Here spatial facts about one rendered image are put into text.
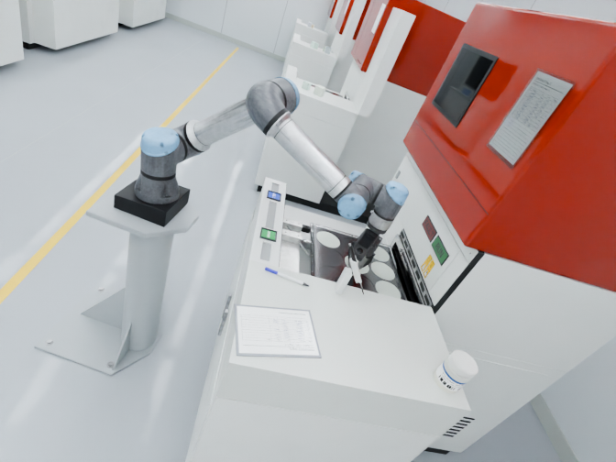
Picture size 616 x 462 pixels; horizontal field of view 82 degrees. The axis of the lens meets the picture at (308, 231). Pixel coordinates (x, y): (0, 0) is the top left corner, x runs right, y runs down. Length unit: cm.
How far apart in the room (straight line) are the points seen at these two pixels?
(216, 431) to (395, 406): 48
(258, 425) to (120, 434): 86
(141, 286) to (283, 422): 86
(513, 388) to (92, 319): 195
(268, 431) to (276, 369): 28
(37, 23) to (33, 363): 410
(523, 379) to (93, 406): 176
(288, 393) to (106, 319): 130
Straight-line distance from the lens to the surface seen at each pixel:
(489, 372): 166
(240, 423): 108
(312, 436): 113
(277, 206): 137
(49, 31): 535
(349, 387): 92
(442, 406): 105
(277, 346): 90
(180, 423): 184
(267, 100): 105
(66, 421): 186
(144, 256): 151
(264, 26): 902
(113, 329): 206
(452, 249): 126
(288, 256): 128
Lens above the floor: 167
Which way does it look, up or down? 33 degrees down
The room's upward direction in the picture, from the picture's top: 24 degrees clockwise
